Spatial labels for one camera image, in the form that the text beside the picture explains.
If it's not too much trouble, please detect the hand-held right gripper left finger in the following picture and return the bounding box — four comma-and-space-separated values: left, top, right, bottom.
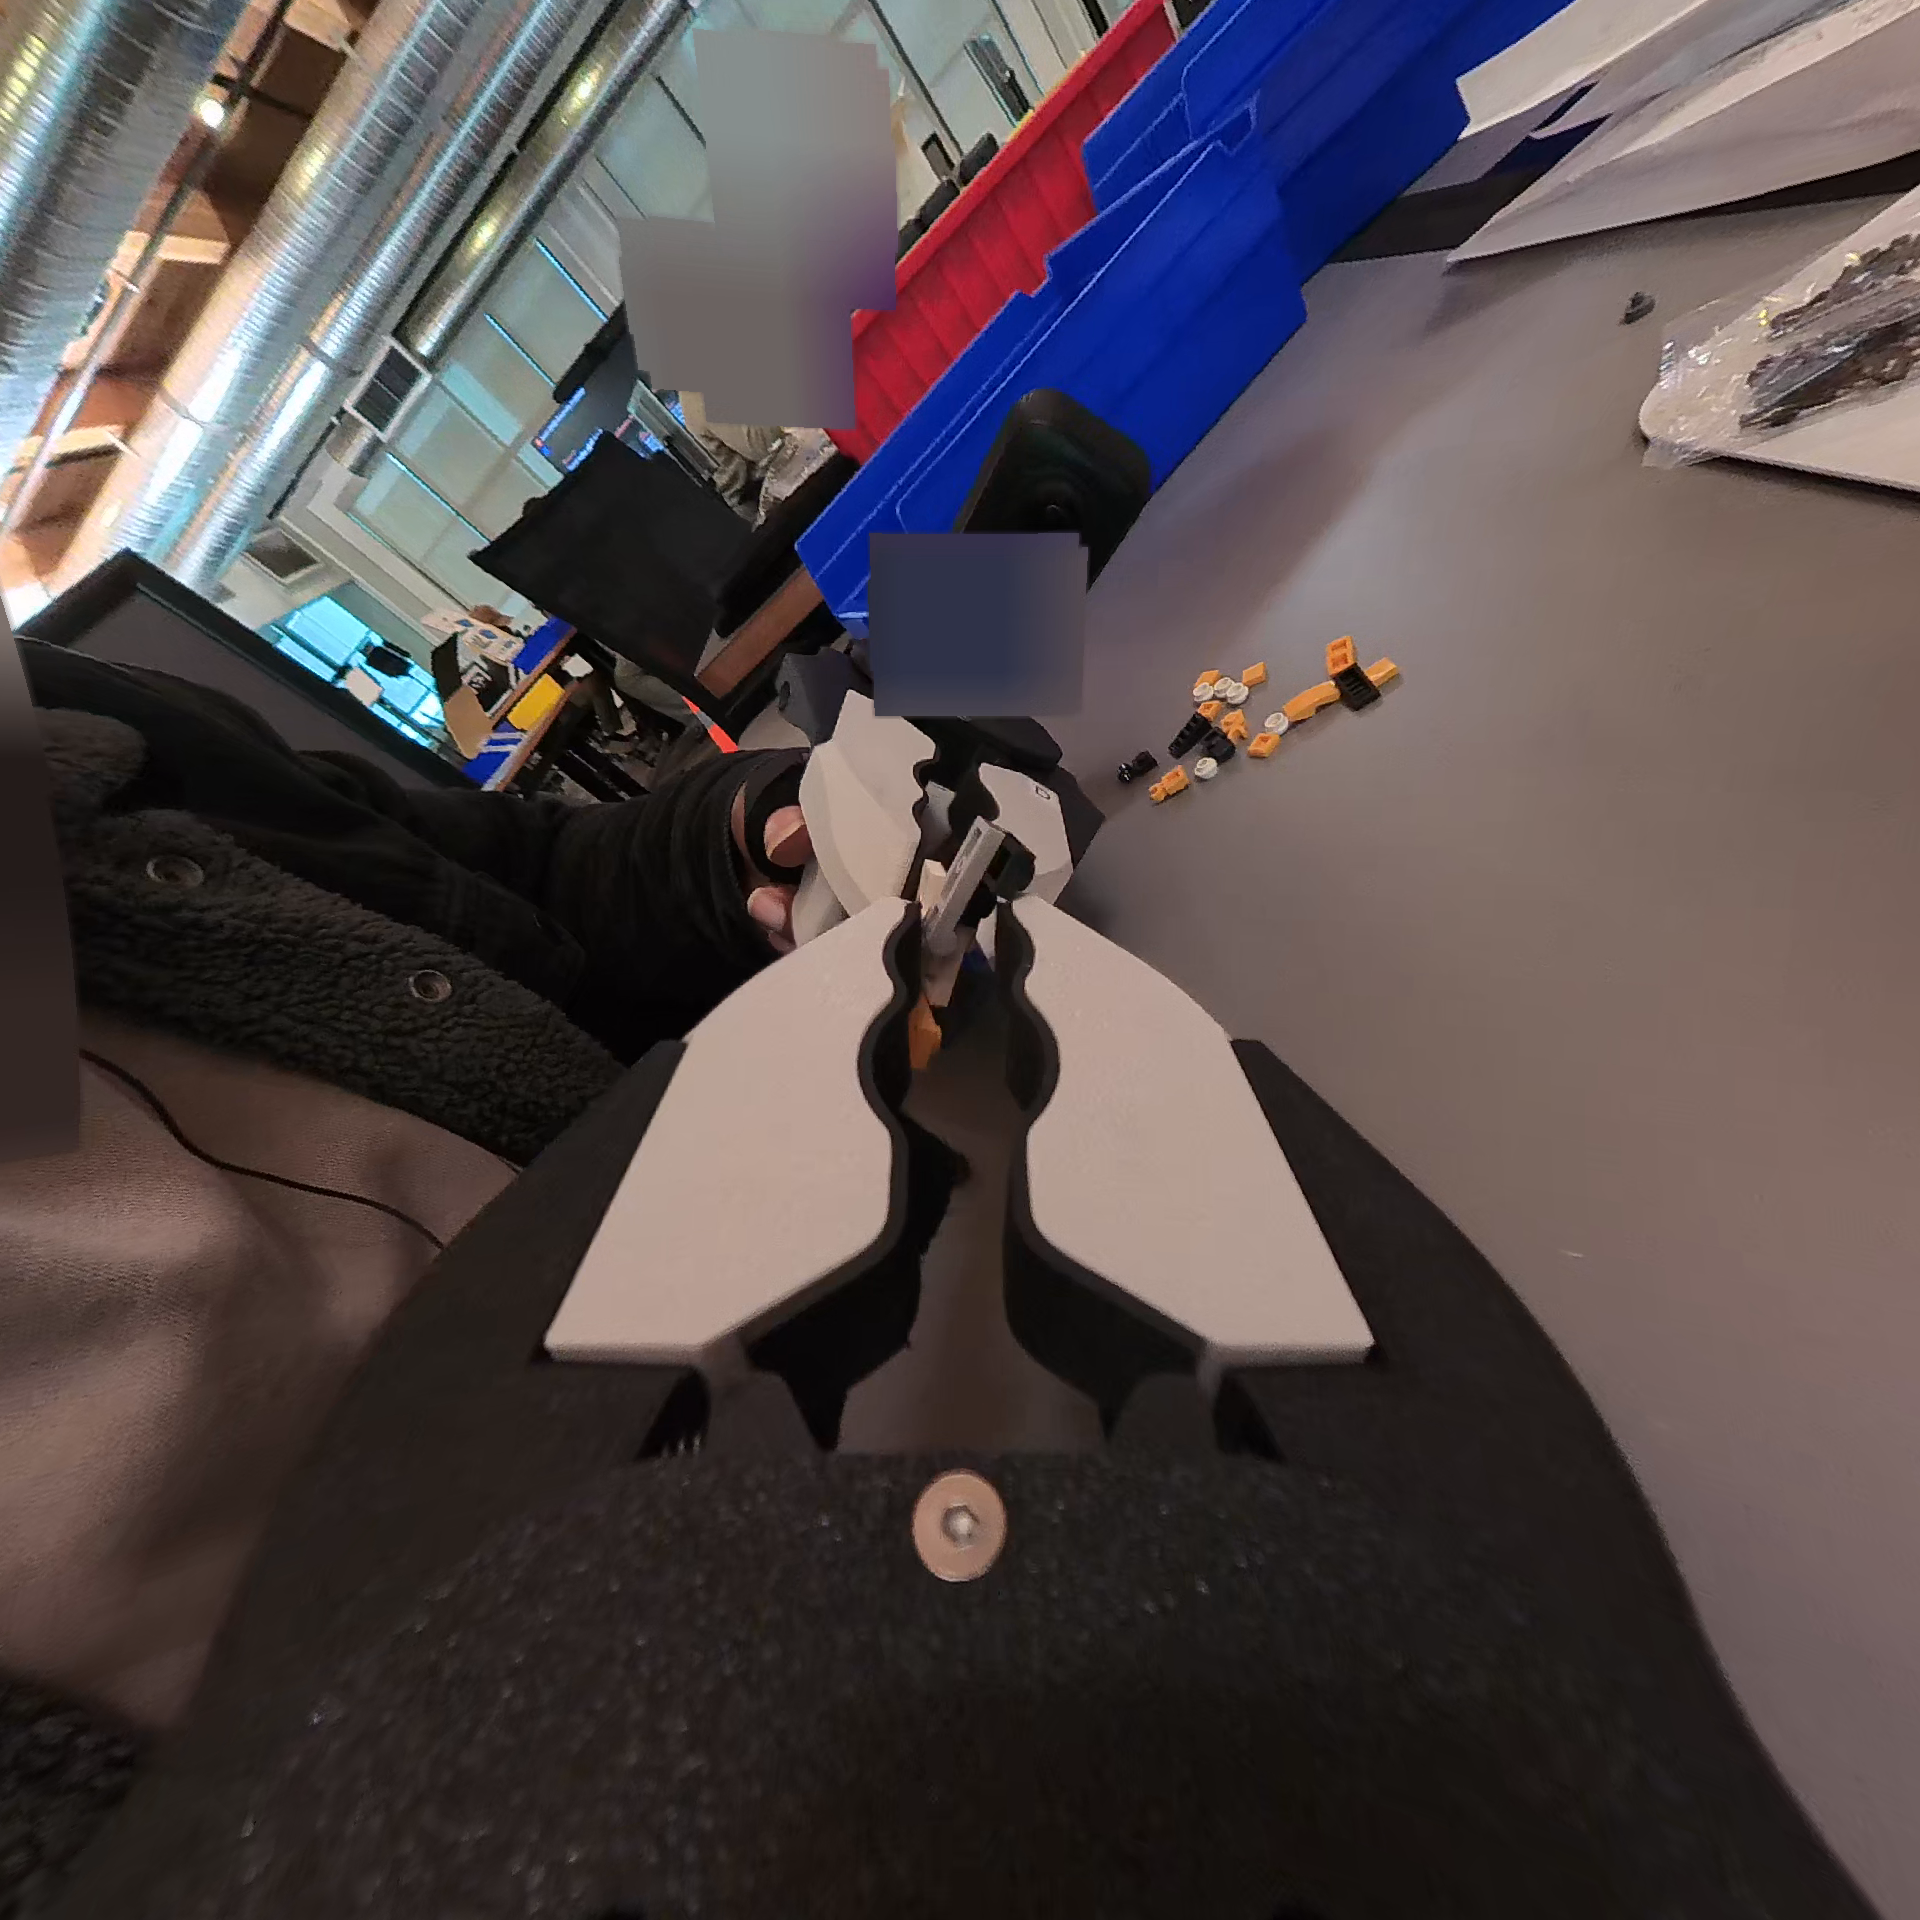
545, 895, 965, 1379

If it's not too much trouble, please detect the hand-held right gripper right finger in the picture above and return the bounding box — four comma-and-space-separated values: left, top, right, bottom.
990, 895, 1377, 1374

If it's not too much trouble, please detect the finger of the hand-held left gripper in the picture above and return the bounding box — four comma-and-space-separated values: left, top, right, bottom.
795, 689, 927, 961
975, 756, 1106, 909

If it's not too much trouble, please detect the small lego assembly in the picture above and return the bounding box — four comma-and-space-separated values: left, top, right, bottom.
903, 814, 1037, 1070

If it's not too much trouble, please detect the person's left forearm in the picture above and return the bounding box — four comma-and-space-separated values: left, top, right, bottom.
17, 638, 753, 1051

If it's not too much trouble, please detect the pile of loose lego pieces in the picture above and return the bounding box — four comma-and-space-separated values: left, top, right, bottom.
1117, 632, 1409, 807

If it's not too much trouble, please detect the person's left hand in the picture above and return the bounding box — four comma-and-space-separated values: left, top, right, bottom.
661, 750, 819, 961

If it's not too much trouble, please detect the blue plastic bin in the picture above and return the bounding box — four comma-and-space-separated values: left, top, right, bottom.
795, 142, 1310, 624
1162, 0, 1578, 113
1079, 59, 1471, 288

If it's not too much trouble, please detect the red plastic bin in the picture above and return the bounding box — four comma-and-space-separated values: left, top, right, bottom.
833, 0, 1187, 460

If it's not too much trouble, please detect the background desk with clutter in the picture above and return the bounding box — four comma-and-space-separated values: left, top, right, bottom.
427, 599, 617, 797

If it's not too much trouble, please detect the black monitor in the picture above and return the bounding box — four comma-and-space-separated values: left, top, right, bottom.
471, 435, 753, 663

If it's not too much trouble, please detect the dark fleece jacket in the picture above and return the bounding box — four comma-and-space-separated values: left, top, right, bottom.
0, 704, 633, 1920

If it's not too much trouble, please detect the dark grey monitor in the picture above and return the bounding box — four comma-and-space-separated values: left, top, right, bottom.
17, 545, 474, 788

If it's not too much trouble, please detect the white paper sheet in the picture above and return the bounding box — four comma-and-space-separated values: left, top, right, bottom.
1445, 59, 1920, 270
1455, 0, 1920, 153

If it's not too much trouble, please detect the clear bag of black pieces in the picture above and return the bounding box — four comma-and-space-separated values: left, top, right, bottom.
1642, 193, 1920, 452

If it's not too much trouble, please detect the white paper under bag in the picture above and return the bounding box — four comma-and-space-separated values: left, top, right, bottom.
1642, 375, 1920, 493

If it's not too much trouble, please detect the black earphone with cable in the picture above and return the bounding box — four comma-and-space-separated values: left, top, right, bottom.
75, 1047, 452, 1249

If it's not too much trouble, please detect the silver ventilation duct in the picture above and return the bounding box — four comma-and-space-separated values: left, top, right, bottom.
0, 0, 196, 376
113, 0, 722, 600

